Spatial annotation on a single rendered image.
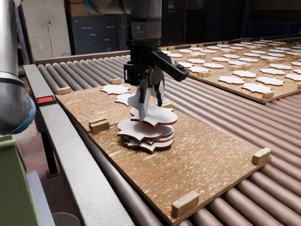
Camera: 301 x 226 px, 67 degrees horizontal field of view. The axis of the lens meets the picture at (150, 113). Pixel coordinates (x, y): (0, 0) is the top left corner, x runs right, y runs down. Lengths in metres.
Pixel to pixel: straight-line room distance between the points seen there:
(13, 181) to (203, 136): 0.51
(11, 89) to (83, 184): 0.30
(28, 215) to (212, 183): 0.37
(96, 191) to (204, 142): 0.33
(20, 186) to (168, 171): 0.31
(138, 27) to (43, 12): 4.89
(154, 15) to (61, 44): 5.00
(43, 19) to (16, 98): 4.79
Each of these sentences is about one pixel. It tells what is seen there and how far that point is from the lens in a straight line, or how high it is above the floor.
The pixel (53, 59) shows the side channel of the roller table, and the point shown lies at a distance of 1.90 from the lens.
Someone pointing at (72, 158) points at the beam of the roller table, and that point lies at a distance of 0.68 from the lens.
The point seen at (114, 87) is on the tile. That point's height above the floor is 0.94.
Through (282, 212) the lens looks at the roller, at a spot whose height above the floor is 0.92.
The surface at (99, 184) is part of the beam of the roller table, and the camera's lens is 0.58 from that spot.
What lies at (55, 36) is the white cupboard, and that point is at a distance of 5.49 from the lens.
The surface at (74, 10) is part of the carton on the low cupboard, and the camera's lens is 5.74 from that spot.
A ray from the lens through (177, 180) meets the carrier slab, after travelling 0.55.
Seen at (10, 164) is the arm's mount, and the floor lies 1.07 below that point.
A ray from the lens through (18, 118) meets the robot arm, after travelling 0.68.
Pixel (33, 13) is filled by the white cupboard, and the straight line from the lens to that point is 5.40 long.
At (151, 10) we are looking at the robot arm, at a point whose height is 1.29.
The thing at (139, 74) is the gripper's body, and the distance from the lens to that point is 0.61.
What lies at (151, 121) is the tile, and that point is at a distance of 0.62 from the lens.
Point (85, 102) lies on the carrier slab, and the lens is 0.99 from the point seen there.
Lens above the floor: 1.29
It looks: 25 degrees down
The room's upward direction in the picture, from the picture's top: straight up
